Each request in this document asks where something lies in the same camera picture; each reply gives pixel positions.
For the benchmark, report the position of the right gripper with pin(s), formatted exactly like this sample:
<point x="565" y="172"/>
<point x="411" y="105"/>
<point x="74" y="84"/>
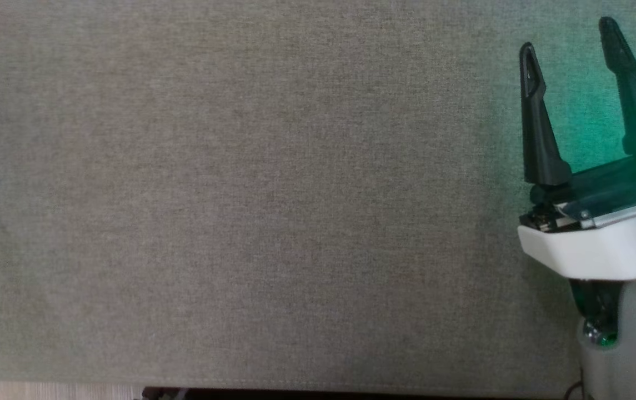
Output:
<point x="601" y="250"/>

